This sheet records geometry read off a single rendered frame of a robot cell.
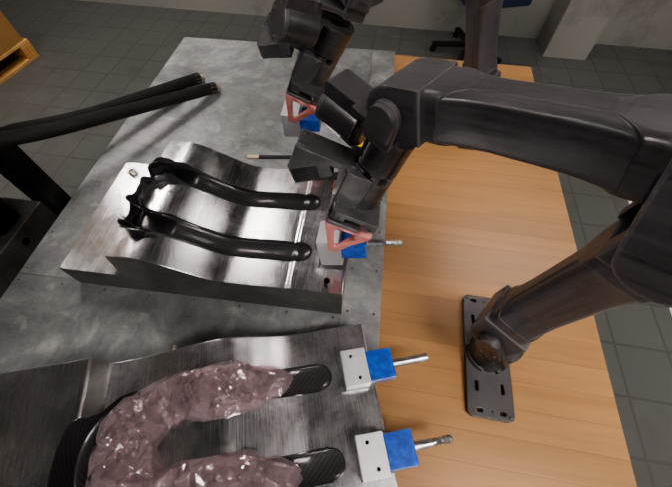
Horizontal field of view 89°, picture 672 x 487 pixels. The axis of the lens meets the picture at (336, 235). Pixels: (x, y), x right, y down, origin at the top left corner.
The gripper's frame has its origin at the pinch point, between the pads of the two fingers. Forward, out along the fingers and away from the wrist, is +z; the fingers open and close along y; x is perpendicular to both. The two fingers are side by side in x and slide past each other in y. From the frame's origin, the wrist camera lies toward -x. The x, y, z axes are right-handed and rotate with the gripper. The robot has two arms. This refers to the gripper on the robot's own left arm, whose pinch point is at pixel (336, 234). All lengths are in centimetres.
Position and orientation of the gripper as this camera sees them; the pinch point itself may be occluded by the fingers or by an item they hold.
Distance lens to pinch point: 53.8
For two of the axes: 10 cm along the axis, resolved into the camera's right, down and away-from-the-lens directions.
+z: -3.6, 6.1, 7.0
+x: 9.2, 3.4, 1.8
